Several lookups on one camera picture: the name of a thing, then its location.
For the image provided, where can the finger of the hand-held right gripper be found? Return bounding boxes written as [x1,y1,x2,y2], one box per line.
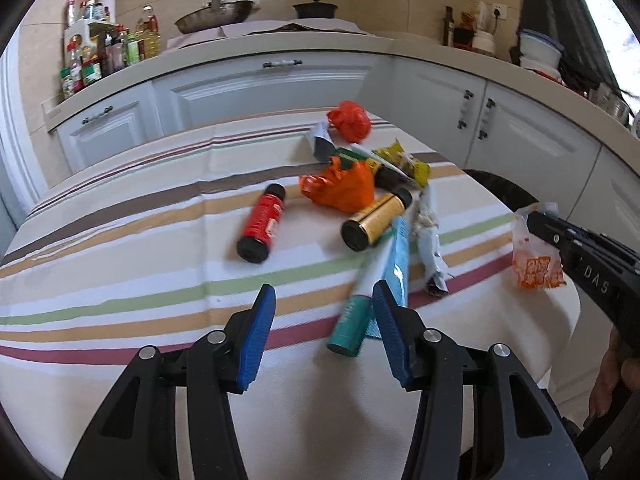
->
[527,210,583,261]

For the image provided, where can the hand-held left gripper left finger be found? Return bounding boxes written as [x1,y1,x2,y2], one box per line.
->
[62,284,277,480]

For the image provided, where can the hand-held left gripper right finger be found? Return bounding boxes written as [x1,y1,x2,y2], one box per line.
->
[372,280,591,480]

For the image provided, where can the orange and white snack packet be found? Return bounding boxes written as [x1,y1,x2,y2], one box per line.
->
[511,202,568,291]

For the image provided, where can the teal and white tube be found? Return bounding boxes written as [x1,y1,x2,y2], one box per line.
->
[326,247,393,358]

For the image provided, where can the green and gold bottle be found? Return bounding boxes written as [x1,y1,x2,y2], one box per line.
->
[341,188,414,253]

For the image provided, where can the silver white wrapper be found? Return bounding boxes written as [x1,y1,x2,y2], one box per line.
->
[309,121,335,163]

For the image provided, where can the person's right hand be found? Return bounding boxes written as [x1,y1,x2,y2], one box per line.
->
[589,331,640,413]

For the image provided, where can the teal carton box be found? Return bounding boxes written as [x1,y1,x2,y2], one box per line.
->
[367,216,413,338]

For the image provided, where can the large white cabinet door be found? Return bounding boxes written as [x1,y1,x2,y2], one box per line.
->
[470,82,603,213]

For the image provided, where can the long white torn wrapper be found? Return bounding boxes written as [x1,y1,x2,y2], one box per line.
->
[410,187,451,295]

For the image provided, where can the red bottle with black cap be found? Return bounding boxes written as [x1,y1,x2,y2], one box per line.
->
[236,183,287,264]

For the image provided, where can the clear glass container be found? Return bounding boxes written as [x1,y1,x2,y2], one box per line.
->
[590,85,632,122]

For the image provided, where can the striped tablecloth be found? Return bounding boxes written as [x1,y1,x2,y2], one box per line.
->
[0,110,583,480]

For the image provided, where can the crumpled orange plastic bag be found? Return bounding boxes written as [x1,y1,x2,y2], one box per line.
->
[299,156,376,213]

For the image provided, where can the yellow snack wrapper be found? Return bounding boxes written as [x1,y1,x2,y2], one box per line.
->
[372,139,432,188]

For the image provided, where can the small dark bottle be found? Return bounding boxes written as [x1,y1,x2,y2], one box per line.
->
[364,156,417,192]

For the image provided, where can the narrow white cabinet door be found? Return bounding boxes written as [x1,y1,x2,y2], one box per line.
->
[394,59,488,158]

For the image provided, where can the stacked white bowls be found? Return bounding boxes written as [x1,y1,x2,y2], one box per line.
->
[517,27,564,71]

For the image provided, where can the white packet with green print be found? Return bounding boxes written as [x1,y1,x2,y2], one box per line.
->
[336,143,401,173]

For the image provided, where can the white ceramic jar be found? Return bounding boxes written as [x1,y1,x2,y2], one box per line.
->
[472,30,496,56]

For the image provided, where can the dark hanging cloth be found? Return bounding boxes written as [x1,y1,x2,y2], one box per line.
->
[520,0,621,97]

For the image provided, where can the black container with orange top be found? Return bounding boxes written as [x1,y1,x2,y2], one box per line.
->
[455,10,476,47]

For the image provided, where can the crumpled red plastic bag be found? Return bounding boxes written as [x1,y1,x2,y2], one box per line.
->
[327,101,373,143]

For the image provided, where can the window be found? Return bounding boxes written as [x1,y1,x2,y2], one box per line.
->
[575,0,640,92]

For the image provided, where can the small white drawer front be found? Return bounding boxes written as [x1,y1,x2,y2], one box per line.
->
[55,82,162,171]

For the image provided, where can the wide white drawer front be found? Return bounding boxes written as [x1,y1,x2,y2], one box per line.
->
[160,55,396,131]

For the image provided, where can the pale stove cover cloth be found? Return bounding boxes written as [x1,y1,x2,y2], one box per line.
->
[167,17,373,51]

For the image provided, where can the black lidded pot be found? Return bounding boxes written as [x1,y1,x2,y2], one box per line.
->
[293,0,339,21]

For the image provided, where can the metal wok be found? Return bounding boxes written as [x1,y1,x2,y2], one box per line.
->
[174,0,256,35]

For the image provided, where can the rack of condiment bottles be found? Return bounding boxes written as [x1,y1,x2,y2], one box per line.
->
[59,0,166,101]

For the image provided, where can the large door handle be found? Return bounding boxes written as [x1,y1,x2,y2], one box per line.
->
[478,99,495,141]

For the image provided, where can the narrow door handle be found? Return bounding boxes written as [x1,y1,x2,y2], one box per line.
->
[456,90,474,131]

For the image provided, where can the small drawer handle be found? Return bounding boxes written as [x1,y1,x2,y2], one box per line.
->
[82,106,114,126]

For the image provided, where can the white door frame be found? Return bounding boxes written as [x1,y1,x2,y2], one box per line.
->
[0,50,43,213]

